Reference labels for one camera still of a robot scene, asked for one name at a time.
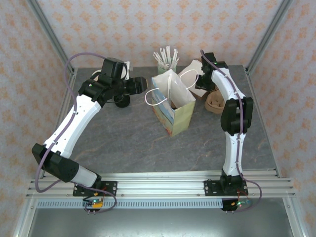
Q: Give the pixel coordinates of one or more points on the painted paper gift bag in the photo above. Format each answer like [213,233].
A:
[181,118]

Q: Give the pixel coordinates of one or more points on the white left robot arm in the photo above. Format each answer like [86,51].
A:
[71,126]

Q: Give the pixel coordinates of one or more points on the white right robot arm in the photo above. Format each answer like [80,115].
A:
[233,153]

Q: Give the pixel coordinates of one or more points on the stack of white cups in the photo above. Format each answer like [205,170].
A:
[95,73]

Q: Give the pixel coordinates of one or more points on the light green straw holder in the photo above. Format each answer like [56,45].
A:
[160,70]

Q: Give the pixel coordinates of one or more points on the brown pulp cup carrier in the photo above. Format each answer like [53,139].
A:
[214,103]

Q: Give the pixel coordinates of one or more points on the small controller circuit board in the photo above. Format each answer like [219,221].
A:
[95,203]
[238,204]

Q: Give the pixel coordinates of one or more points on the aluminium frame post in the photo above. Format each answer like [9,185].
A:
[269,32]
[49,32]

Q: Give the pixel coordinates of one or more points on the aluminium mounting rail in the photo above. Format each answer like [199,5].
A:
[160,185]

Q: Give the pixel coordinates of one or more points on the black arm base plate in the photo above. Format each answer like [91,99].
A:
[111,188]
[211,187]

